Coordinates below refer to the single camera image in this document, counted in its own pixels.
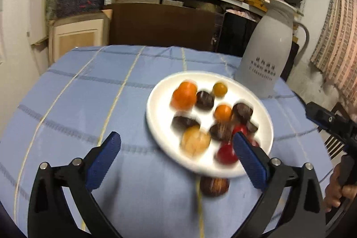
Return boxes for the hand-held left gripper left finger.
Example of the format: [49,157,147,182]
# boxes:
[27,131,122,238]

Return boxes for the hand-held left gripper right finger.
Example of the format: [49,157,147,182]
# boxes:
[233,131,327,238]

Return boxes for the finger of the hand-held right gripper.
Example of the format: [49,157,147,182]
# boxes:
[305,101,349,141]

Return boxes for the large red plum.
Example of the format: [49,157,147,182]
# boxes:
[215,143,240,165]

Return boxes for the red cherry tomato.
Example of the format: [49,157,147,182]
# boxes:
[232,124,249,137]

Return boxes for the dark water chestnut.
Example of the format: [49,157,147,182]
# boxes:
[195,91,215,110]
[232,103,254,125]
[200,177,230,197]
[209,122,233,142]
[171,115,201,132]

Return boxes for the orange kumquat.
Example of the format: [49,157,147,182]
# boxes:
[214,104,233,123]

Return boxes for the pale tan loquat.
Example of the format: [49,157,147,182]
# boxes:
[180,126,212,157]

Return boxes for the small yellow-orange kumquat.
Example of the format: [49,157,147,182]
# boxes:
[212,82,228,97]

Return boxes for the white plate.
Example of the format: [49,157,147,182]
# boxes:
[146,71,274,179]

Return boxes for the large orange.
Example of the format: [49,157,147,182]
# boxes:
[171,81,198,110]

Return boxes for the person's right hand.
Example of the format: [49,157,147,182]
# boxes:
[324,163,357,213]

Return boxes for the blue checked tablecloth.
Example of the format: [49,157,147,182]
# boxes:
[0,44,335,238]

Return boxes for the white thermos jug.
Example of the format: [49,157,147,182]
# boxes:
[234,0,310,97]

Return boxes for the brick-pattern curtain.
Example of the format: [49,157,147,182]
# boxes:
[309,0,357,97]

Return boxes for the black cloth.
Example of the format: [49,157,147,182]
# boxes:
[217,12,258,57]

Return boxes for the light wooden cabinet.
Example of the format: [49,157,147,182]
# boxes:
[49,12,110,64]

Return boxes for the brown cardboard sheet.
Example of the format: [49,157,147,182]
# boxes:
[103,3,224,52]

